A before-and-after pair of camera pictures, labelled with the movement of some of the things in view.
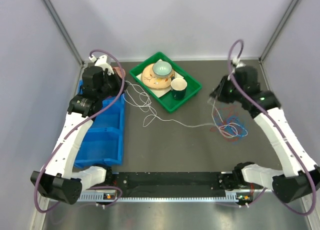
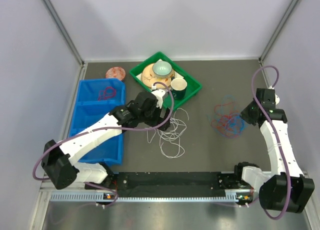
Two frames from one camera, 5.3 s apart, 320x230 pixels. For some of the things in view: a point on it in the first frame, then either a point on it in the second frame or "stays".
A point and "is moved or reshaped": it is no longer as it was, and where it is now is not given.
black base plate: (167, 181) stays
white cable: (155, 115) is moved or reshaped
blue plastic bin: (103, 142) stays
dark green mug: (178, 87) stays
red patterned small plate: (118, 71) stays
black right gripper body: (228, 92) -> (247, 114)
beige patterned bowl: (155, 81) stays
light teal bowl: (162, 68) stays
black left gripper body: (112, 87) -> (152, 117)
